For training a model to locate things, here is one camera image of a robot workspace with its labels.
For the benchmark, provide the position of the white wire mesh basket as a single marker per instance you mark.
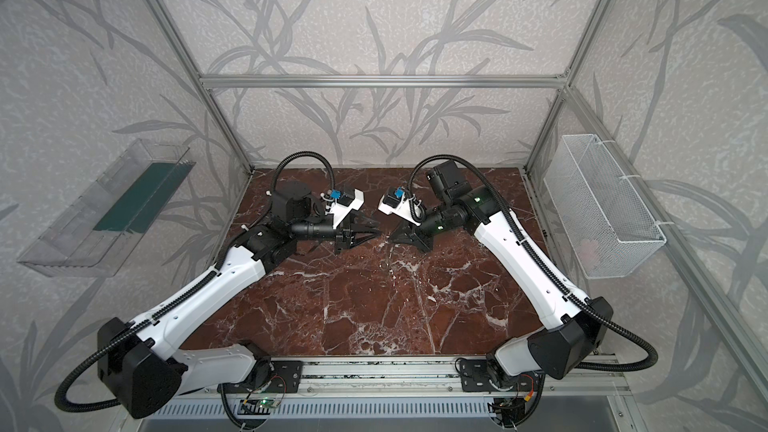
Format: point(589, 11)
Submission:
point(609, 227)

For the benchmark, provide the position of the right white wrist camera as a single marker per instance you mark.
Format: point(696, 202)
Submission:
point(397, 201)

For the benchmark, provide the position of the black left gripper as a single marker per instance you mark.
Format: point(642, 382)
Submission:
point(345, 235)

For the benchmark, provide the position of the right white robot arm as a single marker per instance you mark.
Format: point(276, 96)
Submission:
point(570, 330)

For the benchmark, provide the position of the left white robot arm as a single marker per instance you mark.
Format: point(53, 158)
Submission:
point(149, 369)

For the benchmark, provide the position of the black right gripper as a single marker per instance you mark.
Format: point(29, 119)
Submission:
point(411, 232)

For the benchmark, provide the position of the clear plastic wall bin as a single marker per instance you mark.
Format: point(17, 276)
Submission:
point(95, 235)

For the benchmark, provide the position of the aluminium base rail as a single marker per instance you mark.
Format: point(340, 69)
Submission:
point(401, 387)

